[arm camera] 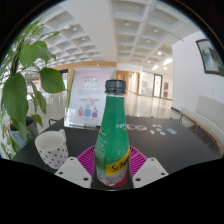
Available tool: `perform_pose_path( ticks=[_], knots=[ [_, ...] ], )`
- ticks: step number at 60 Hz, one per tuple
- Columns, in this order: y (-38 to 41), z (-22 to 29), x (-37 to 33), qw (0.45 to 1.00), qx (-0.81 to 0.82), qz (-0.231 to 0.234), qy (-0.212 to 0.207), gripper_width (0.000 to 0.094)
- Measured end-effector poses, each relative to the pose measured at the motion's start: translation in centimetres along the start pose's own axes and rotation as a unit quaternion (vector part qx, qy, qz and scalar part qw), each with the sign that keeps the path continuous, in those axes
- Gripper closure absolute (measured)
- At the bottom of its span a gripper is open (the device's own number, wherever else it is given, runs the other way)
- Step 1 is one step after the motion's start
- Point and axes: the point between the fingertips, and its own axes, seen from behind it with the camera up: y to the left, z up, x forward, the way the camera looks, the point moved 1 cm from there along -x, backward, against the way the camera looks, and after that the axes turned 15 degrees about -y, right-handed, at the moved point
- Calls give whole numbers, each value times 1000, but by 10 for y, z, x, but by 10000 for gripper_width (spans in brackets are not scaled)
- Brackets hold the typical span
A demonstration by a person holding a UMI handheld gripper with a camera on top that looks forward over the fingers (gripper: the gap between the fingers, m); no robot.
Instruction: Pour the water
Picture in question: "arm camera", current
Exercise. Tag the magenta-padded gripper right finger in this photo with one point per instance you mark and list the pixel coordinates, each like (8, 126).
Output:
(137, 161)

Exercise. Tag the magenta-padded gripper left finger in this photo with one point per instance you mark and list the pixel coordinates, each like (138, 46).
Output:
(86, 160)

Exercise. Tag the green plastic drink bottle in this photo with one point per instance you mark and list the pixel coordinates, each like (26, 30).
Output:
(112, 133)

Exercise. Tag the beige round disc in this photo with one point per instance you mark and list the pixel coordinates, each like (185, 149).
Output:
(142, 128)

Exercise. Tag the white polka dot mug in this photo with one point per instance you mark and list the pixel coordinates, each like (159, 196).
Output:
(53, 150)

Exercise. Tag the small blue card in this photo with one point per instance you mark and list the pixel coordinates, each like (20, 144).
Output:
(172, 131)

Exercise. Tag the black metal chair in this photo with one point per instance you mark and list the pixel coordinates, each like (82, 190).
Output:
(52, 122)

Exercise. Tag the white pink standing sign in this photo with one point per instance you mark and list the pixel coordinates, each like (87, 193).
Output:
(90, 93)

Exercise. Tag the long white bench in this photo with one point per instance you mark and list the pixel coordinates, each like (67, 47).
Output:
(208, 116)

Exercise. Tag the large leafy potted plant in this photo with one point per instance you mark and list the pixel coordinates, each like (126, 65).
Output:
(16, 96)

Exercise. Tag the ceiling lights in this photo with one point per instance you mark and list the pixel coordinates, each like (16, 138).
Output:
(156, 50)

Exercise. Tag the dark framed wall picture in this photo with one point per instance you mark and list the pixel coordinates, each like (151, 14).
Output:
(211, 58)

